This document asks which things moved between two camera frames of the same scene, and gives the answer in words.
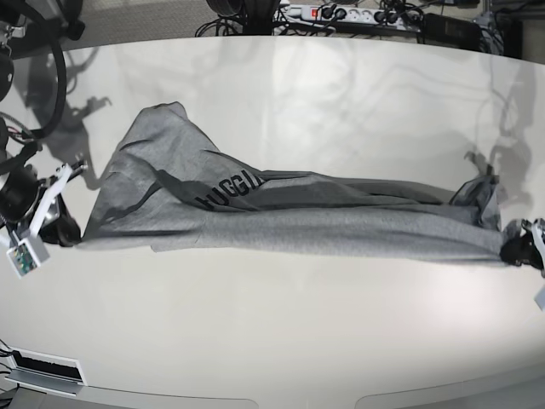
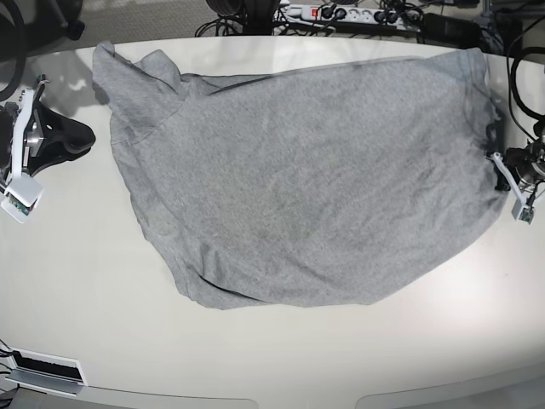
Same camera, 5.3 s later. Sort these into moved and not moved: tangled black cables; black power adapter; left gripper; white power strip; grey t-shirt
Moved: grey t-shirt; left gripper
Not moved: black power adapter; white power strip; tangled black cables
